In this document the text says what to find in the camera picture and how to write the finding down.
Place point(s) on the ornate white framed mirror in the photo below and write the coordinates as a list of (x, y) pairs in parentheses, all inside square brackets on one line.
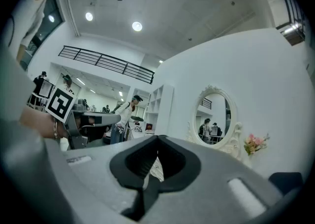
[(233, 109)]

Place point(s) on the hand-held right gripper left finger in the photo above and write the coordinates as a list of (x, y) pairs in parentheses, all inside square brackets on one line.
[(93, 181)]

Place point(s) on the dark blue box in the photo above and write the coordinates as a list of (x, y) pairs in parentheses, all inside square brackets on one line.
[(285, 181)]

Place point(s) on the black metal railing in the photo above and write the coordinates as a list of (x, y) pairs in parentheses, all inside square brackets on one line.
[(294, 9), (105, 64)]

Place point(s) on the person's white shirt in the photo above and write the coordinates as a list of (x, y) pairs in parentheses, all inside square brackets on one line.
[(32, 23)]

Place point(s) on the round ceiling light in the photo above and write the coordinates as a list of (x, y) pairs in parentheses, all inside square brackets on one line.
[(137, 26), (89, 16)]

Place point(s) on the white cubby shelf unit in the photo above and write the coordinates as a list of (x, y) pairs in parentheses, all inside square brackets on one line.
[(160, 109)]

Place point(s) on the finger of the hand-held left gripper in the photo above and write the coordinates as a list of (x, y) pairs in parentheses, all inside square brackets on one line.
[(110, 117)]

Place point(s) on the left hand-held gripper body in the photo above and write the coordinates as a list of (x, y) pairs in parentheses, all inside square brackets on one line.
[(60, 105)]

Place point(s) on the dark window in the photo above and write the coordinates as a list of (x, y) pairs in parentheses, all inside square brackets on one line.
[(50, 26)]

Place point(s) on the pink flower bunch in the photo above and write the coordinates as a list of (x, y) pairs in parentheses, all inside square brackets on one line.
[(254, 143)]

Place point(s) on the person's left forearm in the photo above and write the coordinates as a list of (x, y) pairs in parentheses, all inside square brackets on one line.
[(37, 124)]

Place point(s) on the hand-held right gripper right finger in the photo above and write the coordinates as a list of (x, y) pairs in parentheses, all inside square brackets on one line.
[(211, 188)]

